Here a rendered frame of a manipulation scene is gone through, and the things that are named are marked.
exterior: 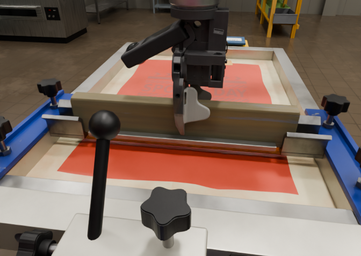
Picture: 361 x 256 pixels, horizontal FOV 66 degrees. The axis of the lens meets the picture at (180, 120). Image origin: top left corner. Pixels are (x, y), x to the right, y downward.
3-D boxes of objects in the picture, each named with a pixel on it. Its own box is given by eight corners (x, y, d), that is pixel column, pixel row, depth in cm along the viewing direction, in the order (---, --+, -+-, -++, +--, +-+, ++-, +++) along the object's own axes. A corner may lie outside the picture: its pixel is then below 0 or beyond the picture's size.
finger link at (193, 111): (208, 143, 47) (211, 89, 43) (173, 140, 47) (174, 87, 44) (208, 136, 49) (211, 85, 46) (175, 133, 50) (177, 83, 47)
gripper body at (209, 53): (222, 93, 43) (229, 11, 37) (168, 90, 44) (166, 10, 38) (222, 74, 50) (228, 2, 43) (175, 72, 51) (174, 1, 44)
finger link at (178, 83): (181, 117, 44) (183, 61, 41) (172, 116, 44) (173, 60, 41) (185, 108, 49) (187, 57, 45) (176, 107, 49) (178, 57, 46)
